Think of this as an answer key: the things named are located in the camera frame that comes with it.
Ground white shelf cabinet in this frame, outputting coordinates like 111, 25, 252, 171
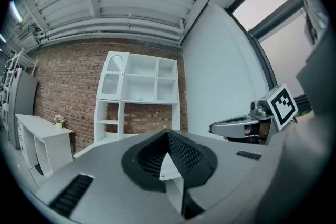
93, 51, 180, 145

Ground white desk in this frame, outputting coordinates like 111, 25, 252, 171
15, 113, 76, 179

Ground grey refrigerator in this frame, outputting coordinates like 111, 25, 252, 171
7, 68, 39, 150

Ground small potted flowers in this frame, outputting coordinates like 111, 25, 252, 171
53, 114, 65, 130

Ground white ceiling pipe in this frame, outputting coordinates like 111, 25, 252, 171
36, 16, 185, 44

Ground white metal rack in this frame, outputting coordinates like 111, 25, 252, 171
0, 48, 39, 126

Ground large window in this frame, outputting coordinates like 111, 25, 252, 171
225, 0, 316, 113

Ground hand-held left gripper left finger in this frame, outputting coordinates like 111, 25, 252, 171
121, 129, 169, 193

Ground person's grey shirt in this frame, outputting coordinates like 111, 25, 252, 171
251, 0, 336, 224

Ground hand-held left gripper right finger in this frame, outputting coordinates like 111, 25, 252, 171
166, 129, 219, 189

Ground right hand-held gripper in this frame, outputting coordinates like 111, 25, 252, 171
209, 83, 299, 145

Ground long ceiling light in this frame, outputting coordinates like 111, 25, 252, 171
9, 0, 23, 22

